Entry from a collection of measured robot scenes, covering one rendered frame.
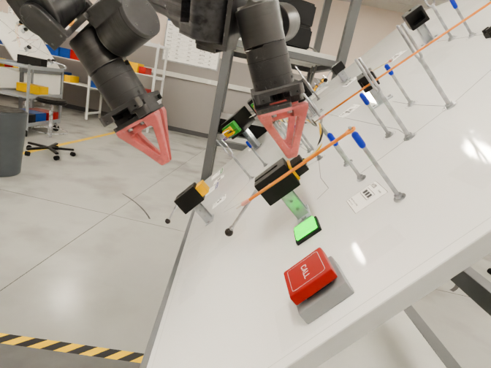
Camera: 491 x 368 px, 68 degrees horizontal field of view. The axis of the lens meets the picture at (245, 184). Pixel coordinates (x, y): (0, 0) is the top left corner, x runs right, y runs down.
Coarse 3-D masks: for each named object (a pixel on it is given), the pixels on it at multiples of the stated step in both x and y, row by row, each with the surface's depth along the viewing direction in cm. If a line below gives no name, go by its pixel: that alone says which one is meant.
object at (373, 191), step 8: (376, 184) 49; (360, 192) 50; (368, 192) 49; (376, 192) 47; (384, 192) 46; (352, 200) 50; (360, 200) 48; (368, 200) 47; (352, 208) 48; (360, 208) 47
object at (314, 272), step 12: (312, 252) 39; (300, 264) 38; (312, 264) 37; (324, 264) 35; (288, 276) 38; (300, 276) 37; (312, 276) 35; (324, 276) 34; (336, 276) 34; (288, 288) 36; (300, 288) 35; (312, 288) 35; (300, 300) 35
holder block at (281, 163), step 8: (280, 160) 56; (272, 168) 55; (280, 168) 53; (264, 176) 54; (272, 176) 53; (280, 176) 53; (288, 176) 53; (256, 184) 54; (264, 184) 53; (280, 184) 53; (288, 184) 53; (296, 184) 53; (264, 192) 54; (272, 192) 54; (280, 192) 54; (288, 192) 54; (272, 200) 54
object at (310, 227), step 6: (312, 216) 52; (306, 222) 52; (312, 222) 50; (318, 222) 50; (294, 228) 53; (300, 228) 51; (306, 228) 50; (312, 228) 49; (318, 228) 49; (294, 234) 52; (300, 234) 50; (306, 234) 50; (312, 234) 49; (300, 240) 50
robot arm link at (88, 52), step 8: (88, 24) 46; (80, 32) 48; (88, 32) 47; (72, 40) 48; (80, 40) 47; (88, 40) 47; (96, 40) 48; (72, 48) 49; (80, 48) 48; (88, 48) 48; (96, 48) 48; (104, 48) 48; (80, 56) 48; (88, 56) 48; (96, 56) 48; (104, 56) 48; (112, 56) 48; (88, 64) 48; (96, 64) 48; (104, 64) 48; (88, 72) 49
